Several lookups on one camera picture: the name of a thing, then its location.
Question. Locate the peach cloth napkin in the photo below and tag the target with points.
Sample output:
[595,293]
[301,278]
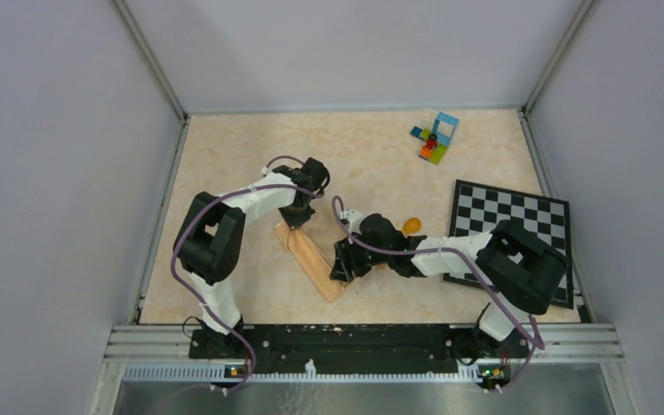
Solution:
[311,259]

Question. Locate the black white checkerboard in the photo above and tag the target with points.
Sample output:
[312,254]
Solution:
[528,259]

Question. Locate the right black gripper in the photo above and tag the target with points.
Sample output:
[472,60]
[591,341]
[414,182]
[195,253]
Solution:
[345,260]

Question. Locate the aluminium frame profile front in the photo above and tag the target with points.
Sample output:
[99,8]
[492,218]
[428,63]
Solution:
[160,352]

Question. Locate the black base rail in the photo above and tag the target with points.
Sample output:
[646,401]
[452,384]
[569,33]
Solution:
[356,348]

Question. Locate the colourful toy brick model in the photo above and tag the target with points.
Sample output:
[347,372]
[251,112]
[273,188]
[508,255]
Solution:
[437,138]

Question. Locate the orange plastic spoon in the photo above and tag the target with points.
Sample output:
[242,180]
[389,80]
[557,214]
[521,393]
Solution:
[411,226]

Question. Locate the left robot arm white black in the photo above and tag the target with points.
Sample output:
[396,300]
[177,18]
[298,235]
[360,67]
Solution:
[207,247]

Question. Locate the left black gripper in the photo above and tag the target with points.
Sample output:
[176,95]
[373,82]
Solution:
[296,220]

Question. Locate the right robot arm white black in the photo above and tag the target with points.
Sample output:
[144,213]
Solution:
[449,255]

